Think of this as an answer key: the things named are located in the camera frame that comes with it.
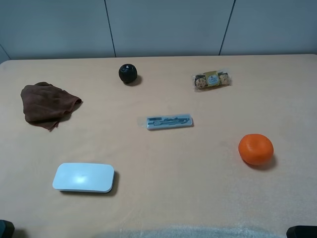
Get white mouse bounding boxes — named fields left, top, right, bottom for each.
left=53, top=163, right=115, bottom=193

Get black object bottom right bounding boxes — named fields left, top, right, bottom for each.
left=286, top=226, right=317, bottom=238

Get black object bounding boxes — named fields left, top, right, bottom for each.
left=0, top=220, right=15, bottom=238
left=286, top=226, right=317, bottom=238

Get black object bottom left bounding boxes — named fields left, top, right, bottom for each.
left=0, top=220, right=15, bottom=238

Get grey plastic tool case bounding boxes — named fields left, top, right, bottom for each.
left=137, top=114, right=194, bottom=131

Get black round ball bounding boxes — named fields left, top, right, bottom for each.
left=118, top=64, right=138, bottom=84

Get chocolate candy pack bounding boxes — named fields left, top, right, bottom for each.
left=192, top=70, right=232, bottom=92

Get orange mandarin fruit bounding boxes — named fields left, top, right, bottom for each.
left=238, top=134, right=274, bottom=166

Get brown crumpled cloth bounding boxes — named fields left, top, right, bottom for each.
left=20, top=82, right=82, bottom=131

